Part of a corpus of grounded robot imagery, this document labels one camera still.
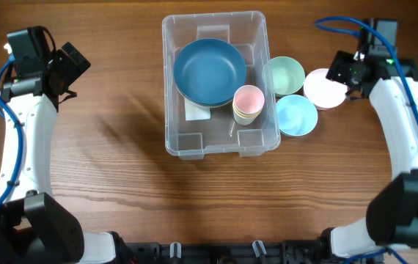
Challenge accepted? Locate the mint green small bowl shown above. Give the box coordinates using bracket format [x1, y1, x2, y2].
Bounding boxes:
[262, 56, 306, 97]

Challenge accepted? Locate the left blue cable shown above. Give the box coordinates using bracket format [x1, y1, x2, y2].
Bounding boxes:
[0, 54, 26, 250]

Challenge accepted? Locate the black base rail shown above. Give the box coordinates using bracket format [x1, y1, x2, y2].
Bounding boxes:
[126, 239, 344, 264]

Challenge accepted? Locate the yellow cup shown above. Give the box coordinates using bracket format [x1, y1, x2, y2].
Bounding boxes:
[232, 104, 263, 118]

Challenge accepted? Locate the pink small bowl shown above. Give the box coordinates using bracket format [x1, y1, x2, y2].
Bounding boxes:
[303, 68, 348, 110]

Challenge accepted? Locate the cream cup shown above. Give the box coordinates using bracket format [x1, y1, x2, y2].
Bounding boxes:
[233, 110, 257, 125]

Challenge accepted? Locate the pink cup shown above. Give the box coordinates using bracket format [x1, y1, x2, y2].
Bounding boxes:
[233, 85, 265, 116]

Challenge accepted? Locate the light blue small bowl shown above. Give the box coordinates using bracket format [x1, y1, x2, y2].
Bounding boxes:
[276, 95, 318, 136]

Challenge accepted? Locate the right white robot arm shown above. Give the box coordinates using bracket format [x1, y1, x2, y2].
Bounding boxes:
[322, 51, 418, 259]

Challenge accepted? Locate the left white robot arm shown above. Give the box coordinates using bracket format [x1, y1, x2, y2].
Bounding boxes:
[0, 41, 120, 263]

